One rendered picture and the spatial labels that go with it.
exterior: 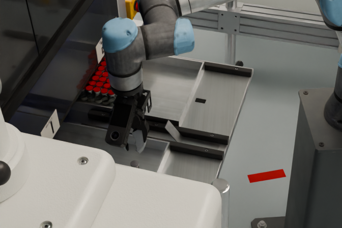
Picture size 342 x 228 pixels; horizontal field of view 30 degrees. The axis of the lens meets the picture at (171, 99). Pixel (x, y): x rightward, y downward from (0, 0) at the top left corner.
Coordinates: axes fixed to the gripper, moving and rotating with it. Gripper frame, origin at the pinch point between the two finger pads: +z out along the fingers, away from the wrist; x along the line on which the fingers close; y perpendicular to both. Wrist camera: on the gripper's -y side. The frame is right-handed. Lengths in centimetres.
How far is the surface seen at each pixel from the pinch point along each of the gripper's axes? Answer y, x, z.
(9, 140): -57, -14, -64
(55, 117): 0.9, 19.9, -5.6
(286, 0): 182, -10, 74
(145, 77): 37.2, 10.4, 9.7
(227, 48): 125, 7, 64
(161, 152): 9.5, -3.7, 10.0
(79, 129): 10.4, 19.8, 7.9
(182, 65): 44.4, 1.1, 9.3
